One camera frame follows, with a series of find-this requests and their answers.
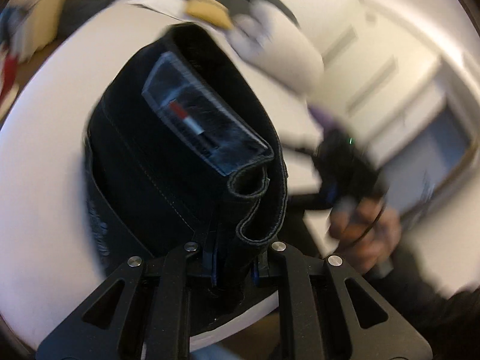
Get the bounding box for blue wall mirror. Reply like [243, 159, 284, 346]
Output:
[383, 104, 479, 228]

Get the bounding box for tan yellow pillow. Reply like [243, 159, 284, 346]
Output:
[185, 0, 233, 30]

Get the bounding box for white wardrobe doors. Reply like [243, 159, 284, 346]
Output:
[310, 0, 479, 164]

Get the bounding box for black denim pants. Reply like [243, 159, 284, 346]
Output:
[84, 24, 287, 334]

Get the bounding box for dark right sleeve forearm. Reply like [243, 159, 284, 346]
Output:
[364, 245, 479, 357]

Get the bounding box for red white bag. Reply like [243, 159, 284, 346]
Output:
[1, 6, 24, 119]

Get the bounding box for purple pillow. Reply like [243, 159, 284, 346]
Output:
[307, 104, 341, 134]

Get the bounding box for person's right hand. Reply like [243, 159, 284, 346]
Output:
[329, 198, 401, 275]

